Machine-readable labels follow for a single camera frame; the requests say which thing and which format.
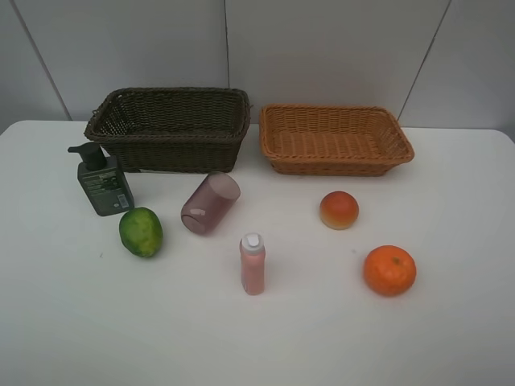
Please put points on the translucent purple plastic cup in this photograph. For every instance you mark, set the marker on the translucent purple plastic cup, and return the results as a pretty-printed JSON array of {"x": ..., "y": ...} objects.
[{"x": 209, "y": 203}]

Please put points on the pink bottle with white cap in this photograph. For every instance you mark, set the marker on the pink bottle with white cap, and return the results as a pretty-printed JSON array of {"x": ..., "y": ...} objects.
[{"x": 253, "y": 255}]

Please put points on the red yellow peach fruit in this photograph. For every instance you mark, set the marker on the red yellow peach fruit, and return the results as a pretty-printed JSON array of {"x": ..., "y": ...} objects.
[{"x": 338, "y": 210}]

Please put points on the green mango fruit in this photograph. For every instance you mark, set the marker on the green mango fruit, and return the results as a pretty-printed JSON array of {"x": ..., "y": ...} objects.
[{"x": 141, "y": 232}]

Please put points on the orange tangerine fruit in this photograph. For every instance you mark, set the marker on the orange tangerine fruit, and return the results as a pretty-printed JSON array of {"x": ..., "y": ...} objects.
[{"x": 389, "y": 270}]

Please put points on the dark green pump bottle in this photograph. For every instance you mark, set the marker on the dark green pump bottle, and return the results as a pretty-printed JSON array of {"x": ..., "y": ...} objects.
[{"x": 103, "y": 180}]

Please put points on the light orange wicker basket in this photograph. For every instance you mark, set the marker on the light orange wicker basket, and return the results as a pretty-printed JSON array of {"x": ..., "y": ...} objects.
[{"x": 332, "y": 140}]

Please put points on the dark brown wicker basket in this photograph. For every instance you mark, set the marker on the dark brown wicker basket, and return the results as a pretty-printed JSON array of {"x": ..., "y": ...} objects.
[{"x": 181, "y": 130}]

